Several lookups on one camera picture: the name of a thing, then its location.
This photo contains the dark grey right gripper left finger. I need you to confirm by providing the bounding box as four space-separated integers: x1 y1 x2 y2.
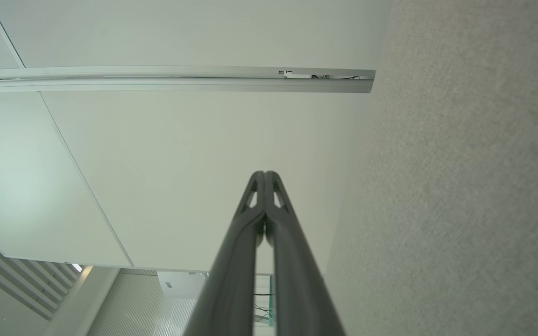
183 171 266 336

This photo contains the grey fabric sofa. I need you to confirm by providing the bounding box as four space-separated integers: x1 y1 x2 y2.
323 0 538 336

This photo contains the white building column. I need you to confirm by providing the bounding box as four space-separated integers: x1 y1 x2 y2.
44 265 121 336

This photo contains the white wall box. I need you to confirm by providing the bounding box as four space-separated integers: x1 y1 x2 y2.
157 270 207 300

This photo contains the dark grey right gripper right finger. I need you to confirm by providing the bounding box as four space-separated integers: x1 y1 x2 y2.
265 171 347 336

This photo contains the grey aluminium partition post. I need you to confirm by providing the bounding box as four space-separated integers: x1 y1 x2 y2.
0 65 376 94

